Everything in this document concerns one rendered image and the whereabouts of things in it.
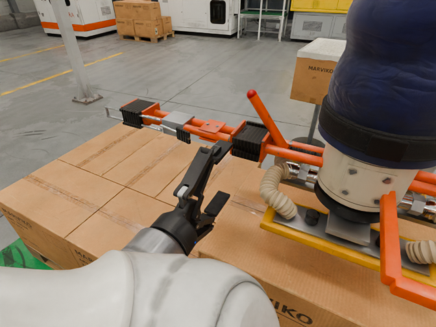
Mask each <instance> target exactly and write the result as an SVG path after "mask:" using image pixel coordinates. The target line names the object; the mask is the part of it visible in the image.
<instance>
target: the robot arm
mask: <svg viewBox="0 0 436 327"><path fill-rule="evenodd" d="M232 147H233V143H230V142H228V141H223V140H221V139H220V140H219V141H218V142H217V143H216V144H215V145H214V146H213V147H212V148H210V149H209V148H206V147H202V146H200V148H199V149H198V151H197V153H196V155H195V157H194V159H193V161H192V162H191V164H190V166H189V168H188V170H187V171H186V173H185V175H184V177H183V179H182V181H181V183H180V184H179V185H178V186H177V187H176V189H175V190H174V192H173V196H175V197H178V200H179V202H178V203H177V205H176V207H175V209H174V210H173V211H170V212H165V213H162V214H161V215H160V216H159V217H158V218H157V220H155V222H153V223H152V224H151V226H150V227H149V228H143V229H141V230H140V231H139V232H138V233H137V234H136V235H135V236H134V237H133V238H132V239H131V240H130V242H129V243H128V244H127V245H126V246H125V247H124V248H122V249H121V250H109V251H108V252H106V253H105V254H103V255H102V256H101V257H100V258H99V259H97V260H95V261H94V262H92V263H90V264H89V265H86V266H84V267H81V268H77V269H71V270H39V269H23V268H15V267H2V266H0V327H280V323H279V320H278V316H277V314H276V310H275V308H274V306H273V304H272V302H271V301H270V300H269V297H268V296H267V294H266V292H265V290H264V289H263V287H262V286H261V284H260V283H259V282H258V281H257V280H256V279H254V278H253V277H251V275H249V274H248V273H246V272H245V271H242V270H241V269H239V268H237V267H234V266H233V265H230V264H228V263H225V262H222V261H219V260H215V259H209V258H188V256H189V254H190V252H191V251H192V250H193V248H194V246H195V245H196V244H197V243H198V242H199V241H200V240H201V239H202V238H203V237H205V236H206V235H207V234H209V233H210V232H211V231H212V230H213V229H214V225H212V223H214V221H215V217H217V216H218V214H219V212H220V211H221V210H222V208H223V206H224V205H225V204H226V202H227V201H228V199H229V198H230V194H228V193H225V192H223V191H218V192H217V193H216V194H215V196H214V197H213V199H212V200H211V201H210V203H209V204H208V205H207V207H206V208H205V209H204V213H201V211H200V207H201V205H202V202H203V200H204V195H203V192H204V189H205V187H206V184H207V182H208V179H209V177H210V173H211V171H212V169H213V165H214V164H215V165H217V164H218V163H219V162H220V161H221V160H222V159H223V158H224V156H225V155H226V154H227V153H228V151H229V150H230V149H231V148H232ZM193 196H195V197H198V200H195V199H192V197H193ZM206 213H207V214H206Z"/></svg>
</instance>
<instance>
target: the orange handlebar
mask: <svg viewBox="0 0 436 327"><path fill-rule="evenodd" d="M169 114H170V112H165V111H161V110H155V111H154V116H152V115H148V116H151V117H156V118H159V119H161V121H155V120H152V119H147V118H145V122H146V123H151V124H154V125H158V126H160V124H162V119H163V118H164V117H165V116H167V115H169ZM183 129H184V130H187V131H189V132H190V134H194V135H196V136H200V137H199V139H203V140H205V141H210V142H213V143H217V141H219V140H220V139H221V140H223V141H228V142H230V134H231V133H232V132H233V130H234V129H235V127H229V126H226V123H225V122H221V121H216V120H213V119H209V120H208V121H204V120H201V119H195V118H193V119H192V122H191V125H185V126H184V128H183ZM285 141H286V143H287V144H288V148H286V149H285V148H282V147H278V146H277V144H276V143H275V141H274V140H273V138H272V137H271V140H270V145H269V144H267V145H266V147H265V153H267V154H271V155H274V156H279V157H282V158H287V159H289V160H294V161H297V162H302V163H305V164H309V165H314V166H317V167H322V166H323V158H322V155H323V152H324V148H322V147H316V146H313V145H308V144H305V143H299V142H296V141H291V140H288V139H285ZM290 146H292V147H295V148H296V147H297V148H300V149H303V150H304V149H305V150H308V151H311V152H312V151H313V152H316V153H319V154H320V153H321V157H319V156H314V155H311V154H306V153H303V152H298V151H293V150H290V149H289V148H290ZM407 190H410V191H414V192H417V193H421V194H425V195H429V196H432V197H436V174H433V173H429V172H425V171H420V170H419V171H418V173H417V174H416V176H415V178H414V179H413V181H412V183H411V184H410V186H409V187H408V189H407ZM380 280H381V283H383V284H385V285H388V286H389V288H390V292H391V293H392V294H393V295H395V296H398V297H400V298H403V299H406V300H408V301H410V302H413V303H416V304H418V305H421V306H424V307H425V308H428V309H432V310H433V311H436V288H434V287H431V286H429V285H426V284H423V283H420V282H417V281H415V280H412V279H410V278H406V277H404V276H402V266H401V257H400V242H399V233H398V217H397V208H396V192H395V191H390V192H389V194H388V195H387V194H383V195H382V196H381V199H380Z"/></svg>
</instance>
